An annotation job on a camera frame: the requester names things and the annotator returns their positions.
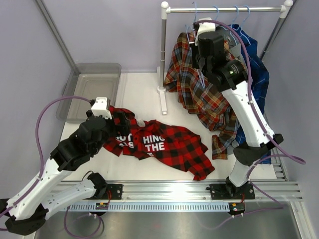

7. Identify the brown orange plaid shirt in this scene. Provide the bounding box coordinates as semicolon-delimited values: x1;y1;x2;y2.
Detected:
164;32;239;160

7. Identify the red black plaid shirt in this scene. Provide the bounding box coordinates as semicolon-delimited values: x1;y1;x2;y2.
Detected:
104;106;215;181

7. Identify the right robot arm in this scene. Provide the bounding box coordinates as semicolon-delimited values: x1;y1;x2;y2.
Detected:
192;31;283;198

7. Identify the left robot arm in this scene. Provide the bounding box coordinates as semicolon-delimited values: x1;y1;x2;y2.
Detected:
0;112;130;236

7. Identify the grey shirt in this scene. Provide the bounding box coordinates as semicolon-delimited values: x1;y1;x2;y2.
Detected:
220;26;241;61

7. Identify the blue plaid shirt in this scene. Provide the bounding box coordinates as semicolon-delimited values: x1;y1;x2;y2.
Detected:
229;23;272;165

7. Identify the grey plastic bin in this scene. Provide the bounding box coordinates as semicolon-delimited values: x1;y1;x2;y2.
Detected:
56;63;122;123

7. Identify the metal clothes rack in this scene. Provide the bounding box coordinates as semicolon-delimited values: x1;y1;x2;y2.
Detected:
157;0;296;115

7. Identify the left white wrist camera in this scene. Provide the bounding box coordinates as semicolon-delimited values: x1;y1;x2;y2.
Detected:
91;97;112;120

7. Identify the aluminium mounting rail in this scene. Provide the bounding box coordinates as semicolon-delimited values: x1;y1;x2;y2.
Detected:
34;180;304;202

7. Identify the aluminium frame post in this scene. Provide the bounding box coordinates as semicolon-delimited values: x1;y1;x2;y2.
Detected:
34;0;79;74

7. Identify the slotted cable duct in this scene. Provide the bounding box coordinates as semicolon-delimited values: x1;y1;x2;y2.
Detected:
69;201;230;213

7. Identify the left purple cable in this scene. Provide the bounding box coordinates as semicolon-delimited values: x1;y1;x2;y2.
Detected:
0;96;97;231

